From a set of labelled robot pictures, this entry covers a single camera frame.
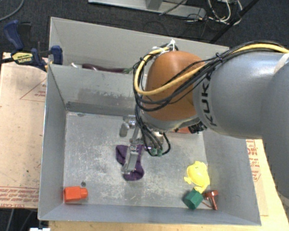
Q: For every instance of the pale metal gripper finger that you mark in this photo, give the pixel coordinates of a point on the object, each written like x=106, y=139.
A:
x=127, y=164
x=135, y=161

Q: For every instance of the purple cloth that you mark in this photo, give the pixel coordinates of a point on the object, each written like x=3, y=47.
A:
x=120, y=155

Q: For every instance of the grey metal bin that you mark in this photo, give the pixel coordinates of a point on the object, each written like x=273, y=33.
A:
x=96, y=164

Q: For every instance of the orange block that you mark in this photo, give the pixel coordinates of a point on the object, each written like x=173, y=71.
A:
x=73, y=194

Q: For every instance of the yellow toy duck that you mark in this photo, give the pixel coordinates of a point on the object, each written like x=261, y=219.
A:
x=198, y=174

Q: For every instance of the green block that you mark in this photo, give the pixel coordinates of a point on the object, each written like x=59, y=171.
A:
x=193, y=199

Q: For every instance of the red-brown peg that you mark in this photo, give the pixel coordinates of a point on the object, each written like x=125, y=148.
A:
x=213, y=198

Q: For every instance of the brown cardboard board, red print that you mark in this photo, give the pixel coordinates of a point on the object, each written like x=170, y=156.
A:
x=17, y=128

